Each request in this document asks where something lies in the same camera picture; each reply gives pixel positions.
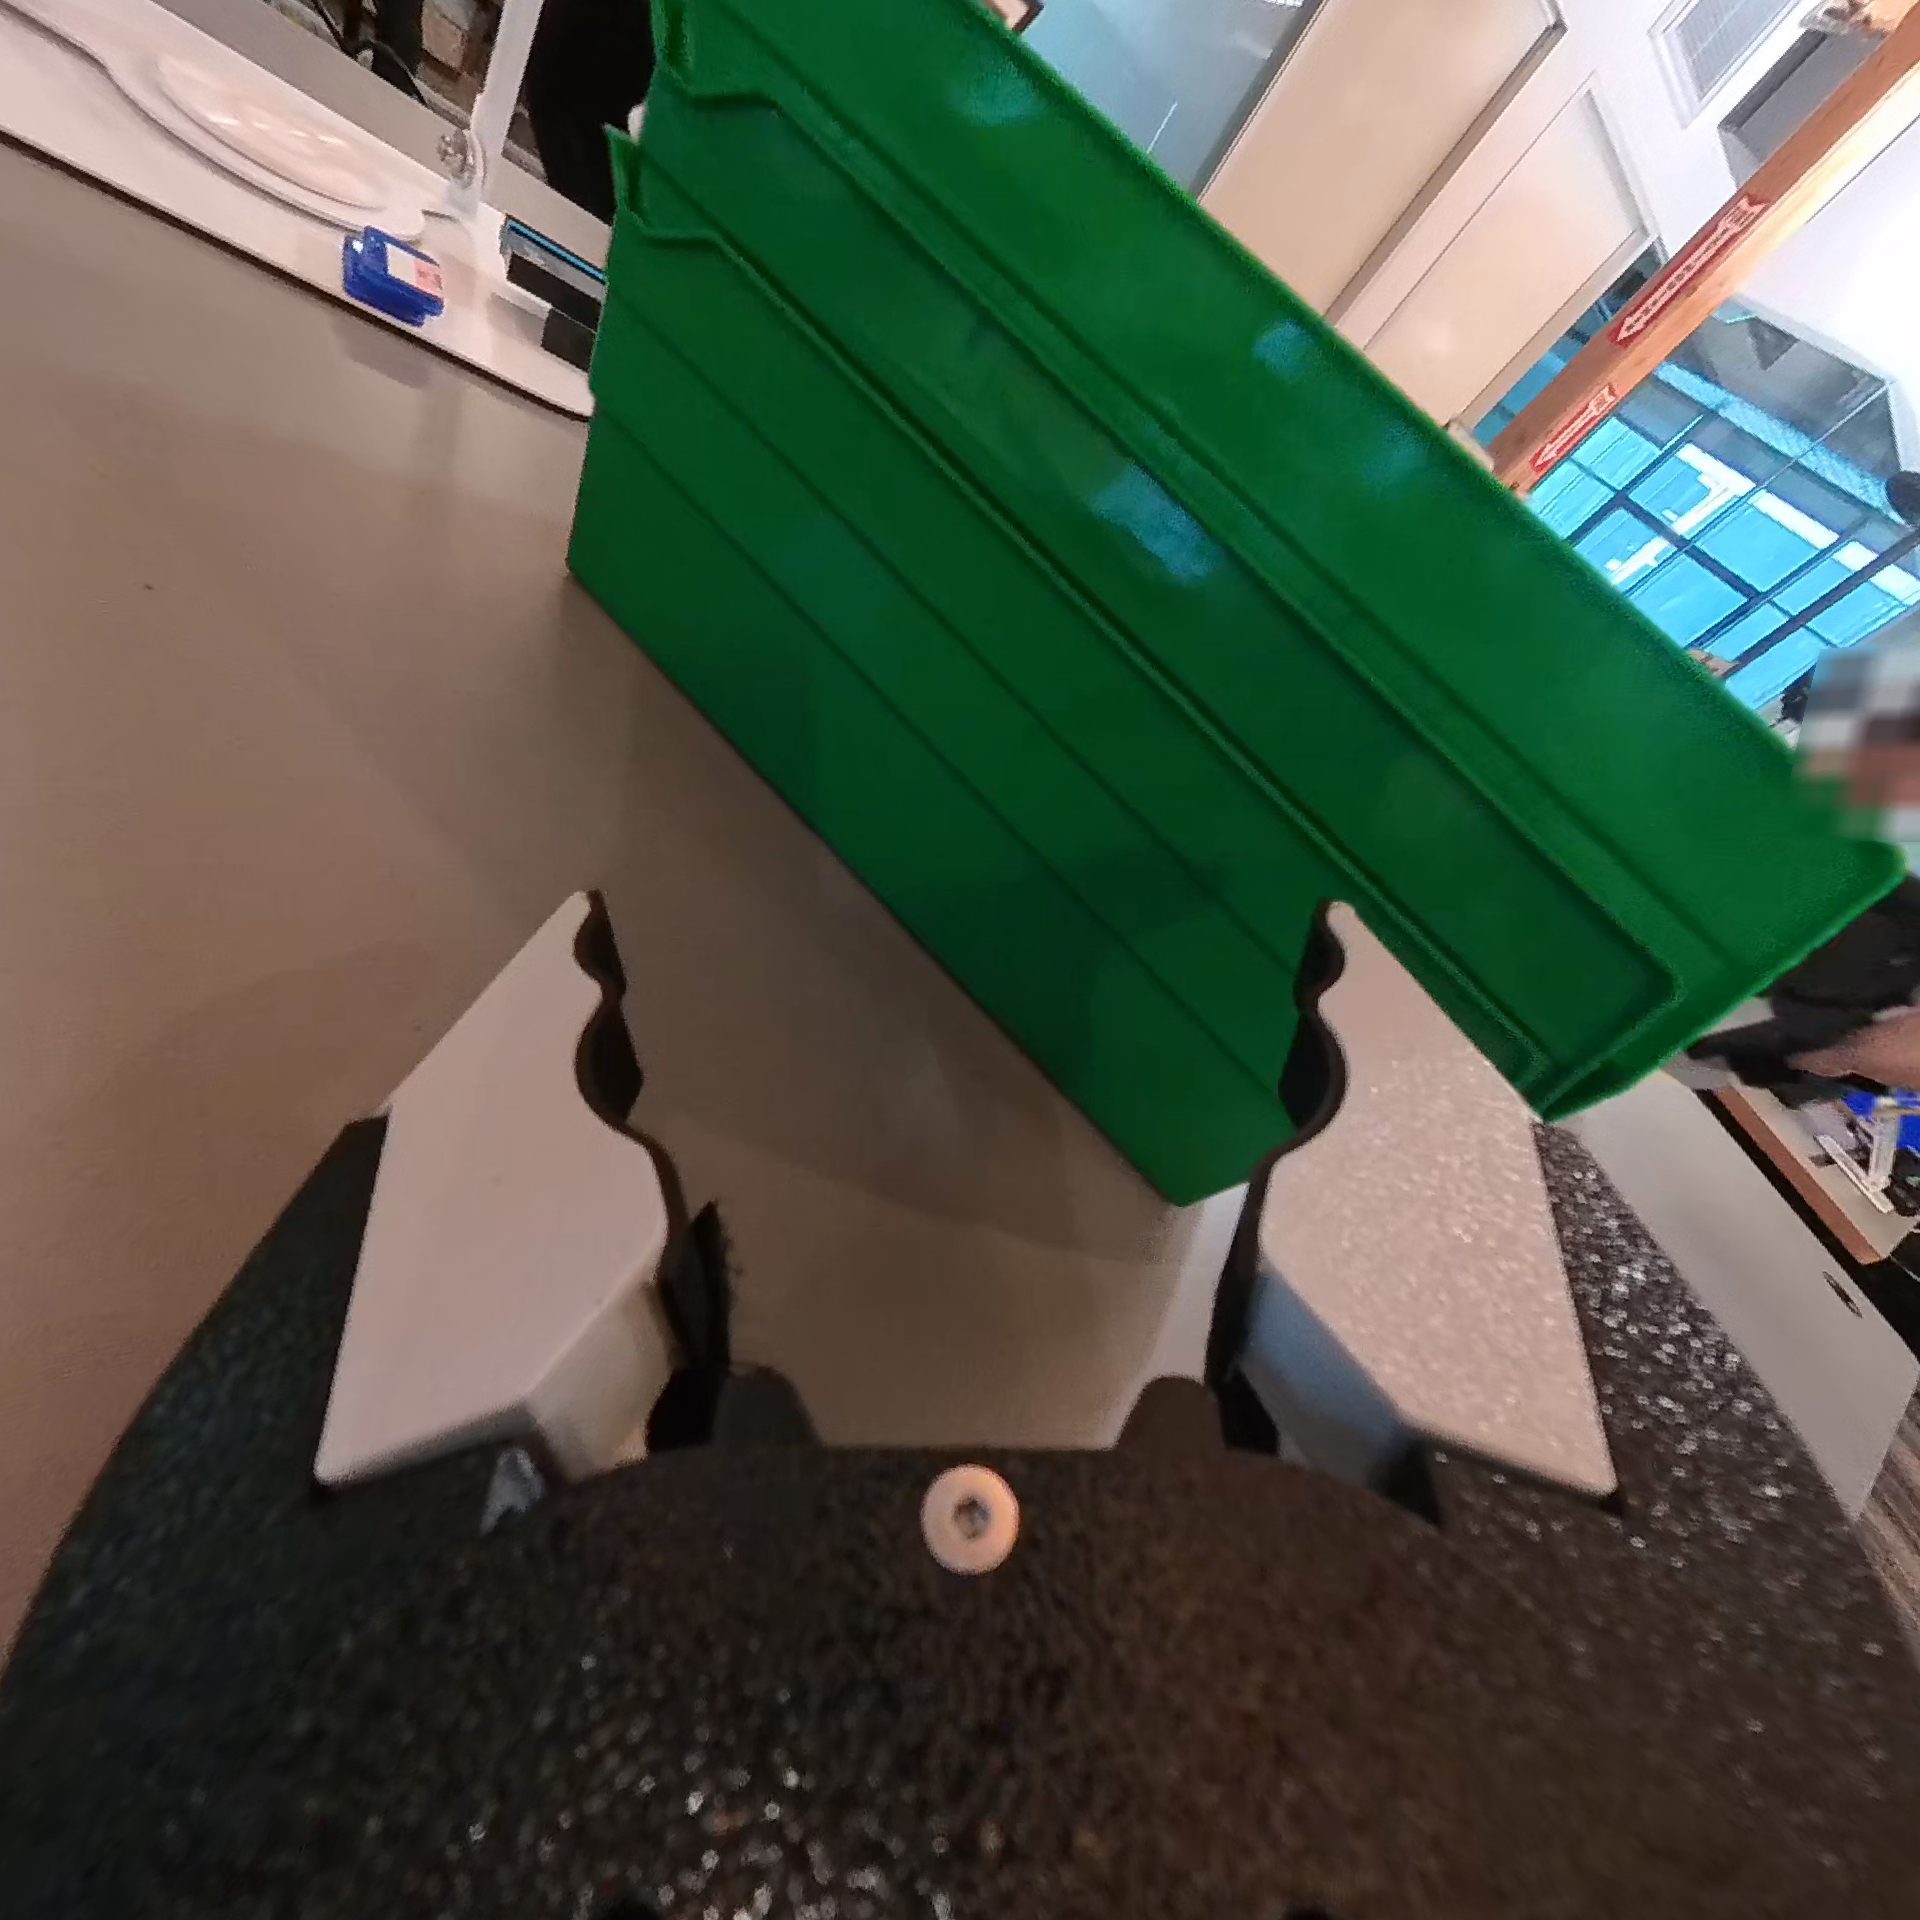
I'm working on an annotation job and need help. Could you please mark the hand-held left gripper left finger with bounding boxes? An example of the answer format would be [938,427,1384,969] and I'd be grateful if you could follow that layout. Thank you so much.
[310,889,733,1490]

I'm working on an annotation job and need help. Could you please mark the white stand post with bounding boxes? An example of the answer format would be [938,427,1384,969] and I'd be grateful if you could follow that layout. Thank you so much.
[448,0,549,226]

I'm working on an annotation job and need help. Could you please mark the black charger device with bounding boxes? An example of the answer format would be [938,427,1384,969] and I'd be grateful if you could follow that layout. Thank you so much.
[498,217,608,368]

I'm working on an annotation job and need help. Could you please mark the white round pad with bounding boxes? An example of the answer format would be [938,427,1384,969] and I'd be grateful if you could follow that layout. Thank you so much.
[112,53,396,214]

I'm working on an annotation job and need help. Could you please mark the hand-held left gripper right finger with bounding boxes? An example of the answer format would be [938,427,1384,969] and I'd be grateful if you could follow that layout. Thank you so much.
[1204,896,1624,1506]

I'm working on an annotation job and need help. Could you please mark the wall vent grille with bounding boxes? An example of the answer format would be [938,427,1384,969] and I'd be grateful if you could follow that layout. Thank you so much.
[1650,0,1876,145]

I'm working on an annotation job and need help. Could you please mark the white stand base board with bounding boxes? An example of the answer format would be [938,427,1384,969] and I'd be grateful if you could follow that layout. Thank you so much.
[0,0,600,422]

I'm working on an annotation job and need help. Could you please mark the small blue box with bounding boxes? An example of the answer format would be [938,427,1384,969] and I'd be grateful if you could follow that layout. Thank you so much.
[341,224,448,328]

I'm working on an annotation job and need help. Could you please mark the person's black top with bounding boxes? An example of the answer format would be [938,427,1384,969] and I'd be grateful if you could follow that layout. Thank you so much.
[1773,882,1920,1052]

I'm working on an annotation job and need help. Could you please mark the red banner sign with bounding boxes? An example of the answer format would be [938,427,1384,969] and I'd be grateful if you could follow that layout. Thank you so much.
[1527,382,1624,472]
[1608,192,1805,349]

